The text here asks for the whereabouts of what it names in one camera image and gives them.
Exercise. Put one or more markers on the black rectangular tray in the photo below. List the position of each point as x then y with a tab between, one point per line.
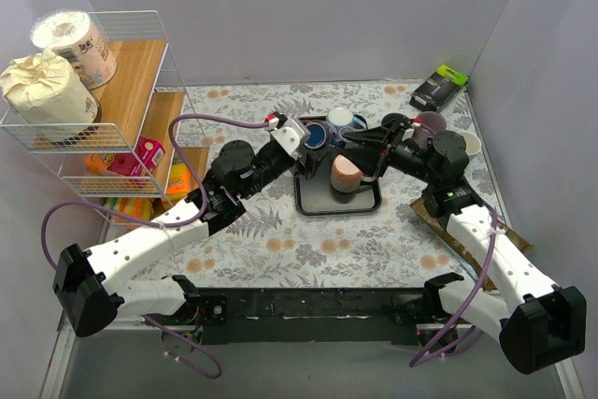
317	196

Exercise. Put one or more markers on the orange snack packet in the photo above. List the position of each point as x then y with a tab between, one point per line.
100	163

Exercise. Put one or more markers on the cream wrapped paper roll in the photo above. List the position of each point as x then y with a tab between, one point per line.
45	89

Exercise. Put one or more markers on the light blue faceted mug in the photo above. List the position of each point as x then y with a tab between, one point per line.
473	145

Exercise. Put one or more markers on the yellow orange snack bag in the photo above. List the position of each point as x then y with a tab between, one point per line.
179	182

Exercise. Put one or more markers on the white wire shelf rack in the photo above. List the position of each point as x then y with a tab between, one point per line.
131	107

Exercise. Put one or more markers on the grey-blue faceted mug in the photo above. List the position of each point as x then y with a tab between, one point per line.
343	135

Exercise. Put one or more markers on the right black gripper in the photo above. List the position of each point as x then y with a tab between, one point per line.
390	138

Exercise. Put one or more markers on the purple mug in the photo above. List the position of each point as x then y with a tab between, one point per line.
430	123

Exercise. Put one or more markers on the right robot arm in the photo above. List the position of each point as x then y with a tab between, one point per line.
536	322

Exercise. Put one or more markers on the floral table mat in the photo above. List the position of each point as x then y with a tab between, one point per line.
272	244

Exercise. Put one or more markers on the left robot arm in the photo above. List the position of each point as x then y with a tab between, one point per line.
154	245

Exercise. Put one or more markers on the pink mug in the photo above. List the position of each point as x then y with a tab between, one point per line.
346	177

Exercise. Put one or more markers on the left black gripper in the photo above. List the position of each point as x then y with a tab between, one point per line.
307	162

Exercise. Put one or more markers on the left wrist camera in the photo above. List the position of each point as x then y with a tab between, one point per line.
290	134

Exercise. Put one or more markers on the blue mug white base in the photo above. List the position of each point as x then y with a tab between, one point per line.
342	119

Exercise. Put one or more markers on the pink snack box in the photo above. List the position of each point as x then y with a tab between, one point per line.
140	163

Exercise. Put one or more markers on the brown coffee bag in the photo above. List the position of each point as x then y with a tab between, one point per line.
457	248

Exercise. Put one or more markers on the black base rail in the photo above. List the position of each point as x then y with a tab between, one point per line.
224	316

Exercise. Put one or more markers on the small dark blue mug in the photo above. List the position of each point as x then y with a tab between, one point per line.
320	135

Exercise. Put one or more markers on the black green box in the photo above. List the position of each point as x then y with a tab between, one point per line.
438	89

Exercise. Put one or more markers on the colourful sponge pack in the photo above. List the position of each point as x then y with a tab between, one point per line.
136	207

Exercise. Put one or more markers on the white toilet paper roll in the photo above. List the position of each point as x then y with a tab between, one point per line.
73	35

